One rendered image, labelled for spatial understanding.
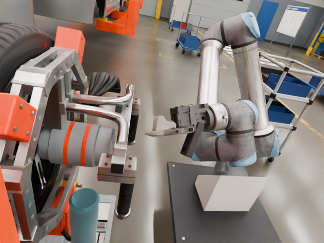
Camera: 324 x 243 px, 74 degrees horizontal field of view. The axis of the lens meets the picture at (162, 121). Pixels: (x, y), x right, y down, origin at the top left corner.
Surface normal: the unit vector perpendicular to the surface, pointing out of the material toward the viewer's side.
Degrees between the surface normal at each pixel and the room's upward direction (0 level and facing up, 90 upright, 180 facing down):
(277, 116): 90
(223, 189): 90
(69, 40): 55
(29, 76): 45
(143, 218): 0
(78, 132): 19
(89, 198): 0
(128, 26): 90
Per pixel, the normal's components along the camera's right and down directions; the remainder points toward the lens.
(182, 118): 0.31, 0.03
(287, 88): 0.06, 0.53
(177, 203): 0.19, -0.84
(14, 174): 0.18, -0.22
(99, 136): 0.20, -0.52
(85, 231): 0.37, 0.57
